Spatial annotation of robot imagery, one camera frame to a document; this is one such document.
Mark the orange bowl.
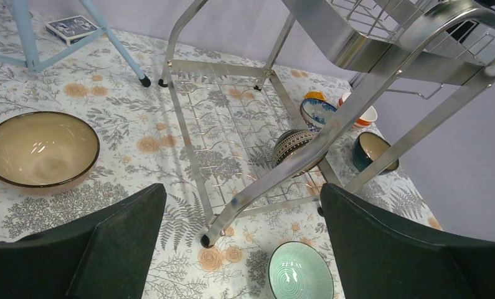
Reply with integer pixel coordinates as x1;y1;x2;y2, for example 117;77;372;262
336;92;378;129

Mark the dark patterned bowl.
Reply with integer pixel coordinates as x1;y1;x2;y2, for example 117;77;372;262
271;129;317;167

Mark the teal blue bowl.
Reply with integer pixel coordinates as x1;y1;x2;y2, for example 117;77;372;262
352;131;391;172

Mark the floral tablecloth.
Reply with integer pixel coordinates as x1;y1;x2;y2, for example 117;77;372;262
0;0;444;299

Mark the green celadon bowl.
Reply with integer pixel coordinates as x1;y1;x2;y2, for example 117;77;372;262
267;241;334;298

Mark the white blue floral bowl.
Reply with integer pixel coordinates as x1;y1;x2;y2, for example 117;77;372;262
299;98;337;133

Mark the steel two-tier dish rack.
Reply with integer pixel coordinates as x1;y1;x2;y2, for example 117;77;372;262
159;1;495;248

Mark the small yellow object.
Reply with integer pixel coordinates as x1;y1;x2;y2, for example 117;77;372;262
304;90;327;102

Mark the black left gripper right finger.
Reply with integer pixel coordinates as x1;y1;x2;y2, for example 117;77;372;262
320;183;495;298

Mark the brown speckled bowl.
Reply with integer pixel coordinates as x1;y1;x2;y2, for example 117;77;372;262
0;111;101;196

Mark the light blue music stand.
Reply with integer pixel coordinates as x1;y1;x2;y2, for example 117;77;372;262
0;0;153;88

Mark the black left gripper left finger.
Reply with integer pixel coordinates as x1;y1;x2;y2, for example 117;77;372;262
0;183;167;298

